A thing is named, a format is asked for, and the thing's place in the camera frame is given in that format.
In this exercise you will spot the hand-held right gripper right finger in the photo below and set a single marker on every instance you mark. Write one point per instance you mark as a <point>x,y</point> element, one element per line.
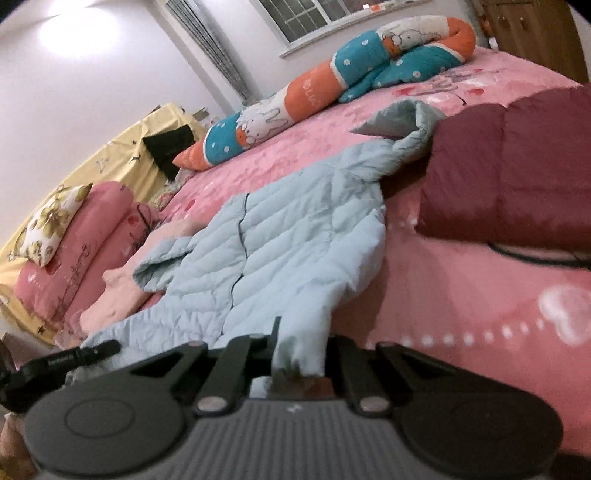
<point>346,369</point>

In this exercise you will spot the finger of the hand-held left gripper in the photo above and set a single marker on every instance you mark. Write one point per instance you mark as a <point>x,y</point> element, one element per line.
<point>78,357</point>

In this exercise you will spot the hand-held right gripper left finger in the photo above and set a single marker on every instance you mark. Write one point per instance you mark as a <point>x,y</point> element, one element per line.
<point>231,369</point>

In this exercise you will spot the light blue down jacket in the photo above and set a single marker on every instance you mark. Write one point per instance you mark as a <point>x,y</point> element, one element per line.
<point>277,249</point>

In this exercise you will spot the folded pink quilted blanket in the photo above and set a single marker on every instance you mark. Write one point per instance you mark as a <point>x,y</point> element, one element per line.
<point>124,281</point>

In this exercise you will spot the pink pillows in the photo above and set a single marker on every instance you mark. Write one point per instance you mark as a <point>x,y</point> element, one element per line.
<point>92,249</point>

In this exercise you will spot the white floral pillow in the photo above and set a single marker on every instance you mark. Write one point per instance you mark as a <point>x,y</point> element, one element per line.
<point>51,221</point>

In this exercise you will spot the floral patterned cloth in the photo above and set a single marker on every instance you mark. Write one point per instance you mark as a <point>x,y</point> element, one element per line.
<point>173,184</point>

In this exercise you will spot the black cloth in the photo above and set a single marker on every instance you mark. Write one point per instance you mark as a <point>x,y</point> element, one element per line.
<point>168,145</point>

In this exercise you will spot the maroon down jacket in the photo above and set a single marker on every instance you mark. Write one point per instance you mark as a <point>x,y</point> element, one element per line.
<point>512,175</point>

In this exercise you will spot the long rabbit print bolster pillow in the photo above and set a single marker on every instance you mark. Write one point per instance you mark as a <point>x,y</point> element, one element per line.
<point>300,87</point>

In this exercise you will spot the grey curtain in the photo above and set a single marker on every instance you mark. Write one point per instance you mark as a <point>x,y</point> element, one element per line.
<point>207,41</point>

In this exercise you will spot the wooden cabinet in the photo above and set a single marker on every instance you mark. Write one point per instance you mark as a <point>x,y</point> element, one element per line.
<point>535,32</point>

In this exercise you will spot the window with white frame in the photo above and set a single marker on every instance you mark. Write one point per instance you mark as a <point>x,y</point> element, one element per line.
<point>300,14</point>

